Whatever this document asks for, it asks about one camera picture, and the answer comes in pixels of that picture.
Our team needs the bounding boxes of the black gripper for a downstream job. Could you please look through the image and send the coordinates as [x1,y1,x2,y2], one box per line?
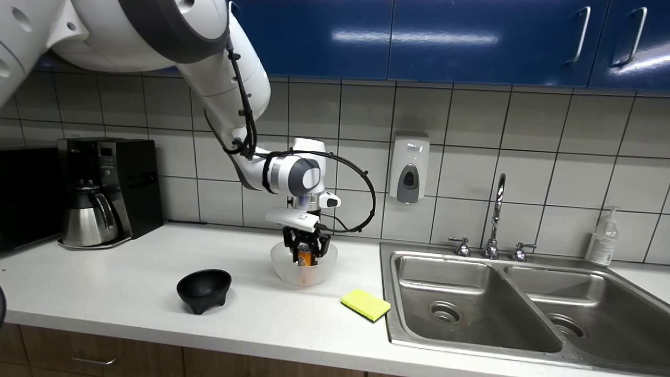
[280,225,336,271]

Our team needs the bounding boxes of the clear plastic bowl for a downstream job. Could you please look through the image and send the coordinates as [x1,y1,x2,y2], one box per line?
[267,240,340,289]

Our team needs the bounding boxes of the yellow sponge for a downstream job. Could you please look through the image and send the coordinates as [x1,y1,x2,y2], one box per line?
[340,287,393,326]

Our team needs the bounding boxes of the black footed bowl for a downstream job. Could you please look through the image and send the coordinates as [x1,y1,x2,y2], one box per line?
[174,269,234,317]

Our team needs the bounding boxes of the black steel coffee maker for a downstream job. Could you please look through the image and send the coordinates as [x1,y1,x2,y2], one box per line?
[59,137,165,252]

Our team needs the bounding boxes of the chrome sink faucet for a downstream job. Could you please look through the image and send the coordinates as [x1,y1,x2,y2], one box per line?
[449,172,537,265]

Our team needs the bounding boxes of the stainless steel carafe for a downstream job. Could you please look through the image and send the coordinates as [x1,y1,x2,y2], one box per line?
[61,183,122,249]

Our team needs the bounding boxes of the stainless steel double sink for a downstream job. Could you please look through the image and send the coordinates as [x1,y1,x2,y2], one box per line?
[380,241,670,375]

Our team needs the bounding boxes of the blue upper cabinet door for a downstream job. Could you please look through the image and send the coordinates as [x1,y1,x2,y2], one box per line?
[589,0,670,95]
[233,0,392,83]
[387,0,600,90]

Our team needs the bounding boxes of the wooden drawer front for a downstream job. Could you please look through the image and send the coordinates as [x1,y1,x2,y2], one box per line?
[19,326,187,377]

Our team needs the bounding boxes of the black silver microwave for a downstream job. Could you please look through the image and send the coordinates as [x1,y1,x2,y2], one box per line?
[0,145,70,257]

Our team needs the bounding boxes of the clear soap pump bottle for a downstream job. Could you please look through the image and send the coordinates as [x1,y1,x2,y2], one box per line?
[585,206,622,269]

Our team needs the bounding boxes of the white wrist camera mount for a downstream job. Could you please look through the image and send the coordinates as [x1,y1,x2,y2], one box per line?
[280,210,324,235]

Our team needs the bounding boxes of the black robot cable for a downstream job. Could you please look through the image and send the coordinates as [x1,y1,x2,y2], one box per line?
[204,44,380,235]

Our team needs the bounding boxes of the white wall soap dispenser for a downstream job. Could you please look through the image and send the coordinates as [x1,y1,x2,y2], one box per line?
[387,134,431,206]

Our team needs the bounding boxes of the silver drawer handle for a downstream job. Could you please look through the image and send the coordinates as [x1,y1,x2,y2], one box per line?
[70,355,119,371]

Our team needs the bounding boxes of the silver upper cabinet handle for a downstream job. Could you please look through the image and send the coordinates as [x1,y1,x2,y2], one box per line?
[612,5,649,70]
[569,5,594,67]

